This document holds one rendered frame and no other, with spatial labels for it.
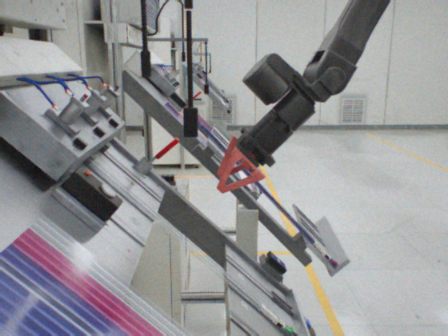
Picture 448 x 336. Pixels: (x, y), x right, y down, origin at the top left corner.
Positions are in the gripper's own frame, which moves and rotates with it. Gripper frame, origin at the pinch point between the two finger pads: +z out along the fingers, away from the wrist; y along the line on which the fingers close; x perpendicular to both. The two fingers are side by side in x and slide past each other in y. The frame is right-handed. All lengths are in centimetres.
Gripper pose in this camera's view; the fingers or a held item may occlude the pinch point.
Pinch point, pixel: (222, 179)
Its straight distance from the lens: 79.6
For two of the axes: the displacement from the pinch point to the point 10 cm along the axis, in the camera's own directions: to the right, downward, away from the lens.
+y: 0.1, 2.3, -9.7
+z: -7.0, 6.9, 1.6
